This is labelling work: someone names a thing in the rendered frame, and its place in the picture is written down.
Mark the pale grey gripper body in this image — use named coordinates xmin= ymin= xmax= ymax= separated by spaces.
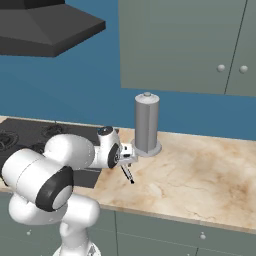
xmin=118 ymin=154 xmax=139 ymax=167

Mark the grey-green drawer front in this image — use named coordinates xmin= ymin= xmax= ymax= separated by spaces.
xmin=115 ymin=210 xmax=256 ymax=250

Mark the grey cylinder paper towel holder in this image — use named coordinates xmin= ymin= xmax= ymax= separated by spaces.
xmin=130 ymin=91 xmax=163 ymax=158

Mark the narrow grey-green cupboard door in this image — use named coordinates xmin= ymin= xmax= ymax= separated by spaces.
xmin=224 ymin=0 xmax=256 ymax=98

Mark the wide grey-green cupboard door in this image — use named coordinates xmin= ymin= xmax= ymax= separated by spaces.
xmin=117 ymin=0 xmax=248 ymax=96

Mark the grey-green base cupboard door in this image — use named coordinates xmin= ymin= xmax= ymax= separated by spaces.
xmin=196 ymin=246 xmax=256 ymax=256
xmin=116 ymin=232 xmax=199 ymax=256

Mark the grey-green base cupboard front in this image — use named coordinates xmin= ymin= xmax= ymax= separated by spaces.
xmin=0 ymin=191 xmax=118 ymax=256

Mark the black range hood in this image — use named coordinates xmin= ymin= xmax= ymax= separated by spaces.
xmin=0 ymin=0 xmax=107 ymax=58

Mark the black hob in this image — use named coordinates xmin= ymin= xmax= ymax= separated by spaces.
xmin=0 ymin=117 xmax=120 ymax=190

